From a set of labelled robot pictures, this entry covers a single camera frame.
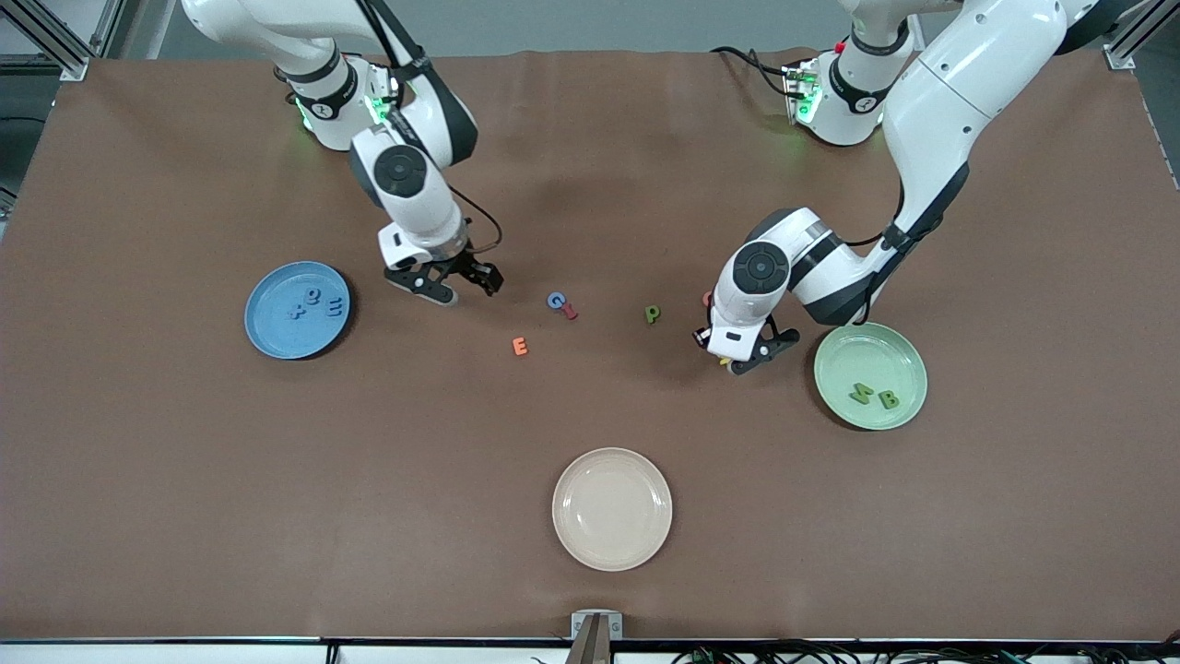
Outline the aluminium frame profile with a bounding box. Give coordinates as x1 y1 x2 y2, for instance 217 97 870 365
1102 0 1180 72
0 0 123 82

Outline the blue plate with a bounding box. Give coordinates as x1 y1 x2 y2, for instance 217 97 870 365
244 261 352 361

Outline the brown table cloth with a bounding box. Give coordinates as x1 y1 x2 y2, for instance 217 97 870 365
0 48 1180 642

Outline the black left base cable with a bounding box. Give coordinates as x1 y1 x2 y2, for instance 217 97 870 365
710 44 803 98

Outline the green plate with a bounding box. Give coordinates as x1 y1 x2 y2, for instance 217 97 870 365
813 321 928 432

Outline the grey metal camera bracket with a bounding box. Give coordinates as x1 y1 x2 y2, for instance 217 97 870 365
570 611 624 664

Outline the beige plate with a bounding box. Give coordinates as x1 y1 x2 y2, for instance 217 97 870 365
551 447 674 573

